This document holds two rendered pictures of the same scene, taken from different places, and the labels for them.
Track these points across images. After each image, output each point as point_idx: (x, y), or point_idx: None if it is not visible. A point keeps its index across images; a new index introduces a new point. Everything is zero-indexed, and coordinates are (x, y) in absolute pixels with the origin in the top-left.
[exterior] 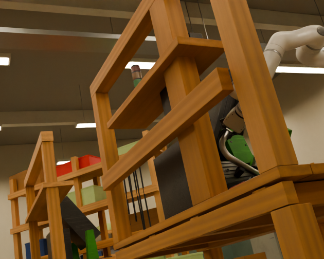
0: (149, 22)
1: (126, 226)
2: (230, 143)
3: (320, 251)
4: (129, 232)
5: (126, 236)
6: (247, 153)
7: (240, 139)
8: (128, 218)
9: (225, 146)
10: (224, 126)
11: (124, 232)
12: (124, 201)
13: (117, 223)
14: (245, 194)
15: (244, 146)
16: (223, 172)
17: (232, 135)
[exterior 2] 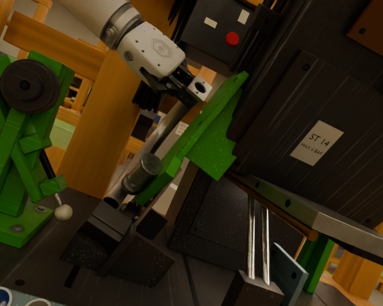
0: None
1: (352, 266)
2: (196, 118)
3: None
4: (351, 278)
5: (343, 280)
6: (178, 149)
7: (213, 104)
8: (363, 258)
9: (162, 121)
10: (180, 74)
11: (344, 272)
12: (374, 230)
13: (345, 253)
14: None
15: (196, 126)
16: (65, 151)
17: (174, 95)
